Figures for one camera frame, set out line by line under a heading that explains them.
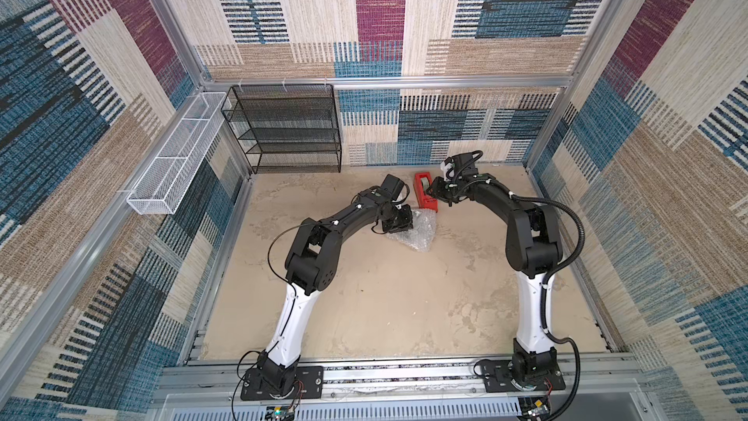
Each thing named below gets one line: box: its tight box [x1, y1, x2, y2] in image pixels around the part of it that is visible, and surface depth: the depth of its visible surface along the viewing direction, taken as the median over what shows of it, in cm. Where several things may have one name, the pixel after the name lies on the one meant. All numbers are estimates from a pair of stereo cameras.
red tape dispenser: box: [412, 171, 440, 214], surface depth 107 cm
